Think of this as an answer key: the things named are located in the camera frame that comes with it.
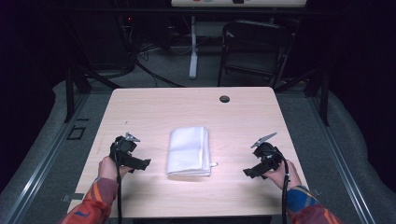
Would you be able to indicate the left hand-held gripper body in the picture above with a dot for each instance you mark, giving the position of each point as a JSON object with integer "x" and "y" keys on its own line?
{"x": 124, "y": 146}

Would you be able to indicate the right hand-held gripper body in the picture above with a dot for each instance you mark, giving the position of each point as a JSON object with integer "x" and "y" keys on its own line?
{"x": 267, "y": 154}

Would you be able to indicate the white cloth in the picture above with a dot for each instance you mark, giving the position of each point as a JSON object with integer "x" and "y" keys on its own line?
{"x": 188, "y": 151}

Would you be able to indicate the person's right hand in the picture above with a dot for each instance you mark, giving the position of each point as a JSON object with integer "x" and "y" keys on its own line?
{"x": 281, "y": 175}

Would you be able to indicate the person's left hand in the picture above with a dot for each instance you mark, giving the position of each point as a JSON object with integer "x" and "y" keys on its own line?
{"x": 109, "y": 169}

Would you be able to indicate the black tape strip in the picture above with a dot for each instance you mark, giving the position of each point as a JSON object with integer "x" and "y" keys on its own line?
{"x": 82, "y": 119}

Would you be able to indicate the black tape square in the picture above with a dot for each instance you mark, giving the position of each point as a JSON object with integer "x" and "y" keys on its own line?
{"x": 76, "y": 132}

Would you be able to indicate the black computer tower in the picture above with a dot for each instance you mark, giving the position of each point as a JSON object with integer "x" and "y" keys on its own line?
{"x": 106, "y": 43}

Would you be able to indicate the black folding chair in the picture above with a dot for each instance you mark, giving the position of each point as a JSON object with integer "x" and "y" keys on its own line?
{"x": 255, "y": 46}

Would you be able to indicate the white table leg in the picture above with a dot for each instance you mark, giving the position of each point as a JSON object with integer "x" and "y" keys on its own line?
{"x": 193, "y": 49}

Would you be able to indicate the grey metal table bracket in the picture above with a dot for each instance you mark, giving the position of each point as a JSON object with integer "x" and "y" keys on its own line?
{"x": 316, "y": 192}
{"x": 73, "y": 197}

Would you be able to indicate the black metal frame stand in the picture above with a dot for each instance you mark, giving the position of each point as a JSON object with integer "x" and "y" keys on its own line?
{"x": 70, "y": 93}
{"x": 323, "y": 96}

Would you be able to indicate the aluminium floor rail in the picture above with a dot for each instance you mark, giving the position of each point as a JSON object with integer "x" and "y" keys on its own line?
{"x": 40, "y": 161}
{"x": 345, "y": 168}

